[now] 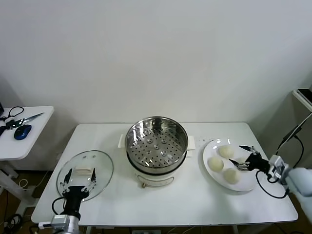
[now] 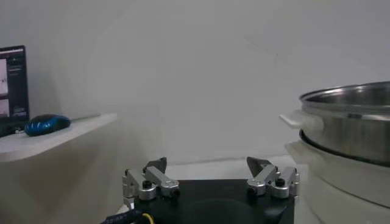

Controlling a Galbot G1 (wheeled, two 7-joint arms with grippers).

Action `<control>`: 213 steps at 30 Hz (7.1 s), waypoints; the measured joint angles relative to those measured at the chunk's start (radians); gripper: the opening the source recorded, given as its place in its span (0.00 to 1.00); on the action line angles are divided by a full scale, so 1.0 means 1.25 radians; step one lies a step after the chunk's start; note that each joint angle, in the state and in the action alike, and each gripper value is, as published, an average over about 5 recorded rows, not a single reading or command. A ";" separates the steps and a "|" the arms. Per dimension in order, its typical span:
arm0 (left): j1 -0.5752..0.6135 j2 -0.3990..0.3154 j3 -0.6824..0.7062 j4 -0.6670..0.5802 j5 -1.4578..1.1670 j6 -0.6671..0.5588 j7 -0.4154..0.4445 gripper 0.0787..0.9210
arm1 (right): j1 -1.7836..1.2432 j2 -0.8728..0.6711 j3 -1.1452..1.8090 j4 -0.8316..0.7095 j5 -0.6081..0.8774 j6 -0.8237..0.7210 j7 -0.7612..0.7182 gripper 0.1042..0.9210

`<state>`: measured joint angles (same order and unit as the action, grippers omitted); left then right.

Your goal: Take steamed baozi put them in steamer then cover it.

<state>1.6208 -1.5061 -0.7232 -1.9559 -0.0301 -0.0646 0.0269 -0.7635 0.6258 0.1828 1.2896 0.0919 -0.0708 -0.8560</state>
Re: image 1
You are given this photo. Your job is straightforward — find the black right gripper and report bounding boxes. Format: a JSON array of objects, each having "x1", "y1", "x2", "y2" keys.
[{"x1": 228, "y1": 145, "x2": 271, "y2": 173}]

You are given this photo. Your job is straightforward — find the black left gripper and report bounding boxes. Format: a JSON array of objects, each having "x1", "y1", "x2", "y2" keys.
[{"x1": 58, "y1": 167, "x2": 98, "y2": 216}]

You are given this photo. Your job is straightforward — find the round glass pot lid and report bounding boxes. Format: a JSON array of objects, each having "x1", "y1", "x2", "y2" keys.
[{"x1": 56, "y1": 150, "x2": 115, "y2": 202}]

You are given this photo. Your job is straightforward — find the stainless perforated steamer basket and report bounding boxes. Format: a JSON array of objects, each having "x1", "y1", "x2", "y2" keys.
[{"x1": 118, "y1": 116, "x2": 196, "y2": 175}]

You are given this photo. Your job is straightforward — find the white round plate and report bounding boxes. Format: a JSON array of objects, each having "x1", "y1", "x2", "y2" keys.
[{"x1": 202, "y1": 138, "x2": 264, "y2": 192}]

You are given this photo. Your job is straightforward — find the white side table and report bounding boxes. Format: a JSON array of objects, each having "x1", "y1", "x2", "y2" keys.
[{"x1": 0, "y1": 105, "x2": 55, "y2": 215}]

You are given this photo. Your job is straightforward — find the blue black computer mouse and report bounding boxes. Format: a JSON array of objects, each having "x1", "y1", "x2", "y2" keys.
[{"x1": 14, "y1": 124, "x2": 32, "y2": 140}]

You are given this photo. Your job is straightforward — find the white electric cooker pot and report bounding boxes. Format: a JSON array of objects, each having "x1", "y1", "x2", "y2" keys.
[{"x1": 126, "y1": 146, "x2": 194, "y2": 189}]

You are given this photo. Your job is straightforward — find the white equipment stand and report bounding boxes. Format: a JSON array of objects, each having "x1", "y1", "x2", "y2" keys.
[{"x1": 292, "y1": 88, "x2": 312, "y2": 115}]

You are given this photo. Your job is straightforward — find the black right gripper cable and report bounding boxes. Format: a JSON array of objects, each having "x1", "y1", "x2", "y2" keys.
[{"x1": 255, "y1": 170, "x2": 290, "y2": 199}]

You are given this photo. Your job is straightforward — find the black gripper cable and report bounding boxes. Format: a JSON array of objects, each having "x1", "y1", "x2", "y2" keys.
[
  {"x1": 51, "y1": 196, "x2": 68, "y2": 218},
  {"x1": 255, "y1": 170, "x2": 290, "y2": 199}
]

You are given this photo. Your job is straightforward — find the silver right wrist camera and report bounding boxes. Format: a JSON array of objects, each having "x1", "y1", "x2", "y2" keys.
[{"x1": 268, "y1": 155, "x2": 291, "y2": 185}]

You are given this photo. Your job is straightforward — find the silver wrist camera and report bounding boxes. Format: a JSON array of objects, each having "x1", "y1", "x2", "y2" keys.
[
  {"x1": 268, "y1": 155, "x2": 291, "y2": 185},
  {"x1": 39, "y1": 214, "x2": 71, "y2": 230}
]

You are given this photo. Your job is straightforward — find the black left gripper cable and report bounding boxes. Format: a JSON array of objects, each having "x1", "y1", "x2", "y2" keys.
[{"x1": 51, "y1": 196, "x2": 68, "y2": 218}]

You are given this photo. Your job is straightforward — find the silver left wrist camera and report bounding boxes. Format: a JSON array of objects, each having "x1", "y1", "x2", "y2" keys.
[{"x1": 39, "y1": 214, "x2": 71, "y2": 230}]

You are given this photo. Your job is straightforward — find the black power adapter cable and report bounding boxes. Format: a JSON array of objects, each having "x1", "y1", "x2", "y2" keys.
[{"x1": 271, "y1": 111, "x2": 312, "y2": 169}]

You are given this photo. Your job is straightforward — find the white coiled floor cord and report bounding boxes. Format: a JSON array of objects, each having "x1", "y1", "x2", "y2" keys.
[{"x1": 19, "y1": 170, "x2": 49, "y2": 191}]

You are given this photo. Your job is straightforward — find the black floor cables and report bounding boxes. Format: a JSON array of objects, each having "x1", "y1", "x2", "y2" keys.
[{"x1": 4, "y1": 214, "x2": 24, "y2": 230}]

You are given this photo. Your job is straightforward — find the black handled scissors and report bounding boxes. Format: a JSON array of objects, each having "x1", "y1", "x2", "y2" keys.
[{"x1": 0, "y1": 106, "x2": 45, "y2": 136}]

